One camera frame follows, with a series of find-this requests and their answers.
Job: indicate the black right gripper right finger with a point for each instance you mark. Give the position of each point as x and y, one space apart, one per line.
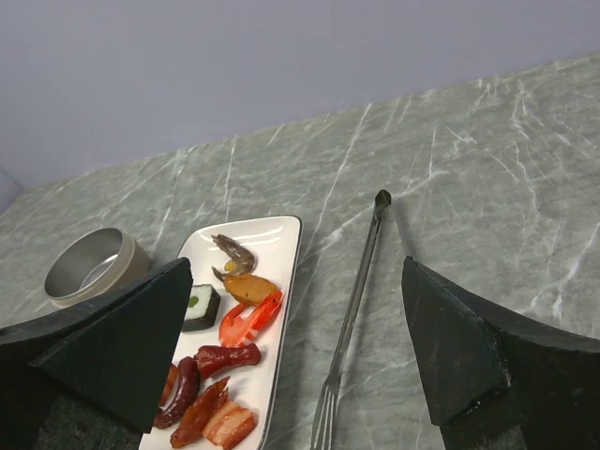
495 379

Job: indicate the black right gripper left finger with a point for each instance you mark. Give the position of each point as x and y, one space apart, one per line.
90 376

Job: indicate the dark red octopus tentacle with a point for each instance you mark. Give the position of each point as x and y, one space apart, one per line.
187 390

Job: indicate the sushi roll piece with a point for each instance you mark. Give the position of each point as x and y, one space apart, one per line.
202 308

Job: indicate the red cooked shrimp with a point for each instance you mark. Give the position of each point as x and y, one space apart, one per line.
237 330

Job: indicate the steel serving tongs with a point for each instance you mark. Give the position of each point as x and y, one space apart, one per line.
325 419

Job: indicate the round steel lunch box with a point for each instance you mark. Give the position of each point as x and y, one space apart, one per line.
99 262

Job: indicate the glazed red meat strip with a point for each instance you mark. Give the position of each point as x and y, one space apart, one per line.
199 413

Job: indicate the striped pork belly slice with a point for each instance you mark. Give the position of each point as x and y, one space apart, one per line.
230 425

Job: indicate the orange fried food piece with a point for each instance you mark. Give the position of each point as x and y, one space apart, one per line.
249 289

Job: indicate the grey raw shrimp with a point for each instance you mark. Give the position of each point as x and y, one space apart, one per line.
241 260

